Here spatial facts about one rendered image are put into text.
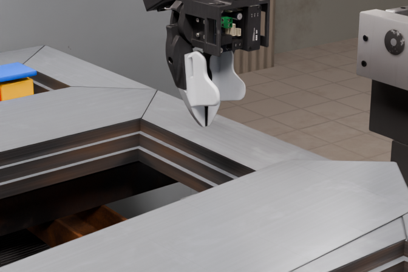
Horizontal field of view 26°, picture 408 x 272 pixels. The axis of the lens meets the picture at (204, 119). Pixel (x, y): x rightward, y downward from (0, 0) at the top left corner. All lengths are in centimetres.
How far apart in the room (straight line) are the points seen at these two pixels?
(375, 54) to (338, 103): 285
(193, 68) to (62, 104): 32
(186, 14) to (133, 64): 78
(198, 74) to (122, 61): 75
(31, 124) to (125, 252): 38
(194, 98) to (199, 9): 11
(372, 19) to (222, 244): 49
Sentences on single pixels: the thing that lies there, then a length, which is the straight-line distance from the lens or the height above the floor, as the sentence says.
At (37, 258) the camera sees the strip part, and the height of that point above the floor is 87.
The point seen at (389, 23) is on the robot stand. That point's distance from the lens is 120.
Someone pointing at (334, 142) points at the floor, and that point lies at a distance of 358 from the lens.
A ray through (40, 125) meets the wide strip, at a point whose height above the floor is 87.
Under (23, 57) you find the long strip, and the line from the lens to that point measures 149.
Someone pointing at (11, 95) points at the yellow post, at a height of 86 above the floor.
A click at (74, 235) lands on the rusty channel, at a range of 119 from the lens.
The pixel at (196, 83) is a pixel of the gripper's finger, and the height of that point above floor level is 97.
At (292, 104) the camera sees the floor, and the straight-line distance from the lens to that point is 403.
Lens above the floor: 125
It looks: 19 degrees down
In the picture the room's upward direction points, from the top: straight up
